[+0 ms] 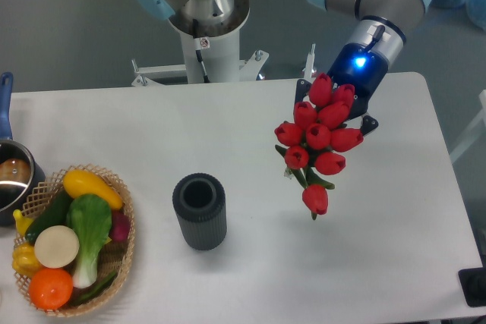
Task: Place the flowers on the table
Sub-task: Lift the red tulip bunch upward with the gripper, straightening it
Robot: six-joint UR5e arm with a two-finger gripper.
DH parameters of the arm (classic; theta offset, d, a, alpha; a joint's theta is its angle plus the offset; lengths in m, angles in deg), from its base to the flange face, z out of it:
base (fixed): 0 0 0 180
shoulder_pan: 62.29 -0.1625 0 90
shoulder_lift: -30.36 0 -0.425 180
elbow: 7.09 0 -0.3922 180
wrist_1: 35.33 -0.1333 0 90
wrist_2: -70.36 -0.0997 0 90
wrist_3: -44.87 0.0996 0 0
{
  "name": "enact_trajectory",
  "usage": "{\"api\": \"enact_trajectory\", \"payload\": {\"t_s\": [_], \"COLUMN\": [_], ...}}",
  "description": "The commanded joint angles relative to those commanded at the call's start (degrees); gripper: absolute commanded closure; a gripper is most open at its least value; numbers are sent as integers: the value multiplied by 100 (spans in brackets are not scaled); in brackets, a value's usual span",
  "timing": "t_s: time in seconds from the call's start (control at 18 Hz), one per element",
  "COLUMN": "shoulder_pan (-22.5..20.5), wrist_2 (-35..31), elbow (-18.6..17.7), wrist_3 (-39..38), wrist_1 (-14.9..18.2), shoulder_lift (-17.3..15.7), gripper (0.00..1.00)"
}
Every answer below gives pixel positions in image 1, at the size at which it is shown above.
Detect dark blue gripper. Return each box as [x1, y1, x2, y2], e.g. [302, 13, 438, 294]
[294, 43, 388, 137]

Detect red tulip bouquet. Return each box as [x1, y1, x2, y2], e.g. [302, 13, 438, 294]
[274, 73, 364, 219]

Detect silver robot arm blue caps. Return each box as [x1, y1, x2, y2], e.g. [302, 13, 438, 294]
[137, 0, 432, 134]

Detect dark grey ribbed vase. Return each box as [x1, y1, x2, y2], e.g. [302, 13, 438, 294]
[172, 172, 227, 251]

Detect black device table edge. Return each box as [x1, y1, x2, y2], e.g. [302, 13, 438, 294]
[458, 267, 485, 307]

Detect purple red radish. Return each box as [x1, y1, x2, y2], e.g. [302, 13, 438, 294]
[109, 211, 131, 242]

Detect green bok choy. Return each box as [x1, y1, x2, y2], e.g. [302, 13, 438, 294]
[67, 194, 112, 289]

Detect yellow squash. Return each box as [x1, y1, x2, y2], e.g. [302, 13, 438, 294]
[62, 169, 123, 210]

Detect green chili pepper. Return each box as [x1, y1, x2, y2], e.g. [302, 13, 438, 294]
[69, 271, 118, 307]

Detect dark green cucumber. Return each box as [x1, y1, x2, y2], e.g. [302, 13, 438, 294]
[24, 190, 73, 245]

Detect woven wicker basket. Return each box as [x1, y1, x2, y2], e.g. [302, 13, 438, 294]
[21, 165, 135, 317]

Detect cream round disc food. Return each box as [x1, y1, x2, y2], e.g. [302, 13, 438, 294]
[34, 225, 80, 269]

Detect brown bread in pan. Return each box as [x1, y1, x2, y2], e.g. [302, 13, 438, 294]
[0, 159, 31, 184]

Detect yellow banana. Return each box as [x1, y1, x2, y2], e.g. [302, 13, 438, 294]
[12, 209, 33, 237]

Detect dark blue saucepan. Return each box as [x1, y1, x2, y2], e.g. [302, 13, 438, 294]
[1, 72, 45, 227]

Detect orange fruit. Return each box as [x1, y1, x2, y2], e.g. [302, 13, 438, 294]
[28, 268, 74, 310]

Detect yellow bell pepper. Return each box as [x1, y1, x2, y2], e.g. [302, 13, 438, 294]
[12, 242, 43, 278]

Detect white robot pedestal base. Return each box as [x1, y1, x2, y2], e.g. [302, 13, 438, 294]
[131, 0, 270, 87]

